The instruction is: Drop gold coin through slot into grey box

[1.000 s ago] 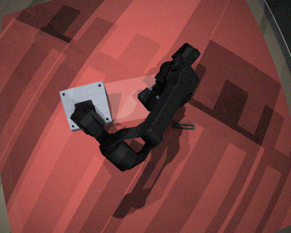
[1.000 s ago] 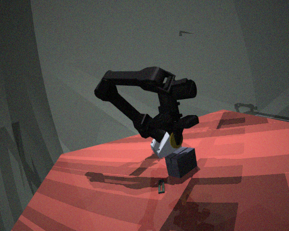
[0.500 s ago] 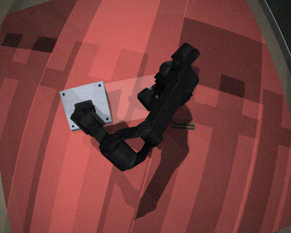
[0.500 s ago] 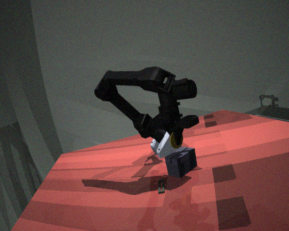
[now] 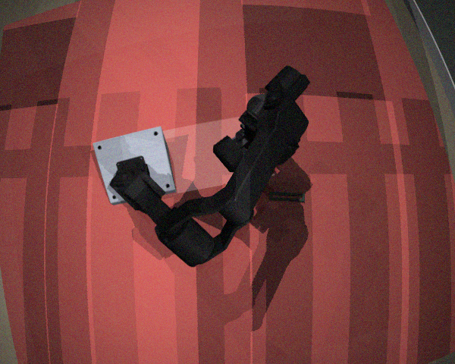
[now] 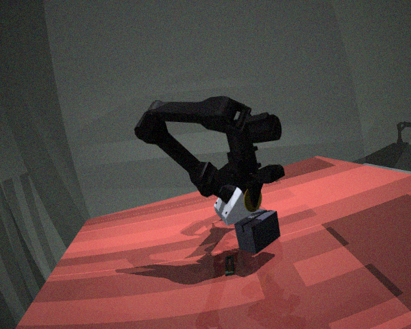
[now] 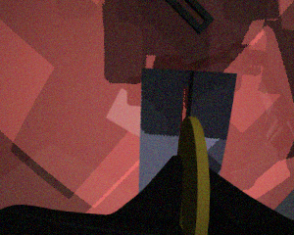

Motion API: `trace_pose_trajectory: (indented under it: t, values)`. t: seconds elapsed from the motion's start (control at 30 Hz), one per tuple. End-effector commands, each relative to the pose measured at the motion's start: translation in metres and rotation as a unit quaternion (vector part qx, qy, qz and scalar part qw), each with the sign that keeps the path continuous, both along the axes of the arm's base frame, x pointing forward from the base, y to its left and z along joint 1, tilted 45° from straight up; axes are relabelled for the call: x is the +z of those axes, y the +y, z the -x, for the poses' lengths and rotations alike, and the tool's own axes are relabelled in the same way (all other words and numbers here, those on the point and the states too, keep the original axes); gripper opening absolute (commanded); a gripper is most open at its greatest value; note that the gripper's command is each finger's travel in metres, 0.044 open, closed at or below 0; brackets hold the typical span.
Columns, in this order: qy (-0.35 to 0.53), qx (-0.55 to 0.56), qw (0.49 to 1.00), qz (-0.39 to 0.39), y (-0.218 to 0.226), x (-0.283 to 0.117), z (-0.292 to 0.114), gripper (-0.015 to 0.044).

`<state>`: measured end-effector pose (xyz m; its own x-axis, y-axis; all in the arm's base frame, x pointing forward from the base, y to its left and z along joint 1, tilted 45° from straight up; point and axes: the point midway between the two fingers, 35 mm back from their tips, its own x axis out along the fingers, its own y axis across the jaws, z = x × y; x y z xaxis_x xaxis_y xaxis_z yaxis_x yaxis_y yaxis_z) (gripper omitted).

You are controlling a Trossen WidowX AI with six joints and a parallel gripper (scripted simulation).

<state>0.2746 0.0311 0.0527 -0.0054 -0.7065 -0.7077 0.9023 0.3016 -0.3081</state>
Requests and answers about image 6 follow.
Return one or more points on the gold coin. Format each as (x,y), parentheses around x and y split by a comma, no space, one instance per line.
(247,202)

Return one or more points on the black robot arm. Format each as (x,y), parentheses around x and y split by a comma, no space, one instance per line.
(214,113)

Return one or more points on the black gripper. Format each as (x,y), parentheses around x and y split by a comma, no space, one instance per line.
(253,182)

